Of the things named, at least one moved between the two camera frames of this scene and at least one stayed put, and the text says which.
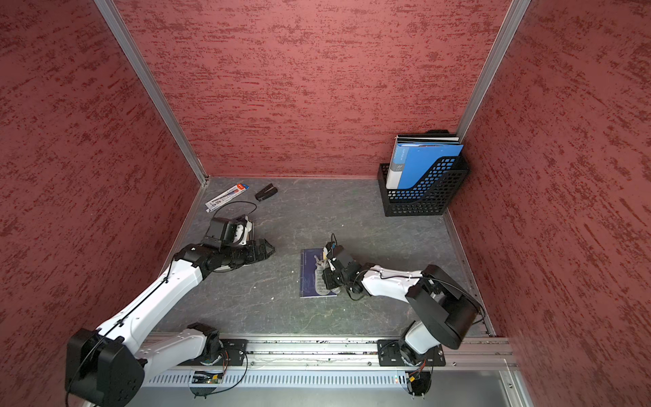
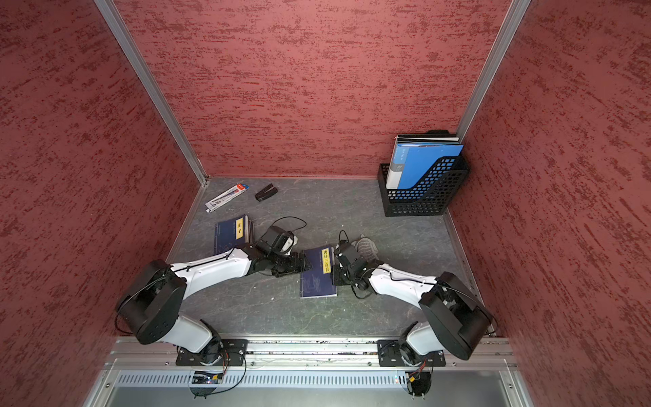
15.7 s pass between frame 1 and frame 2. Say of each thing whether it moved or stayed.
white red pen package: stayed
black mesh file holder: stayed
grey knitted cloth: moved
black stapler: stayed
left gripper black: moved
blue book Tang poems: stayed
